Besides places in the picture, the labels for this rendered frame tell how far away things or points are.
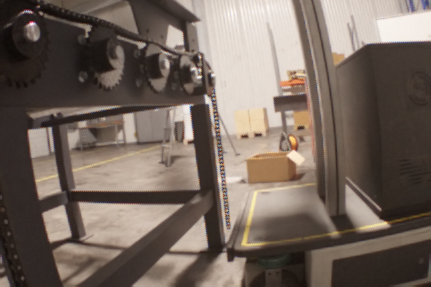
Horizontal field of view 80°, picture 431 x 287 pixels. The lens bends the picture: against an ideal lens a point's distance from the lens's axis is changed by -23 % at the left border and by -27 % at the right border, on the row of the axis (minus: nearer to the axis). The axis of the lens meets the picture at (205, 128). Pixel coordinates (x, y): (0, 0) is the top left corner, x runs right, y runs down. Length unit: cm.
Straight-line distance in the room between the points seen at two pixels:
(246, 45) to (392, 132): 1045
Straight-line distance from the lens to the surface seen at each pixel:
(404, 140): 98
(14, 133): 56
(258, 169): 318
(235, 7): 1167
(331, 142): 101
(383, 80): 95
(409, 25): 533
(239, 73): 1117
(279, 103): 595
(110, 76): 79
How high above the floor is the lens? 68
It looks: 2 degrees down
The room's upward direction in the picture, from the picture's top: 7 degrees counter-clockwise
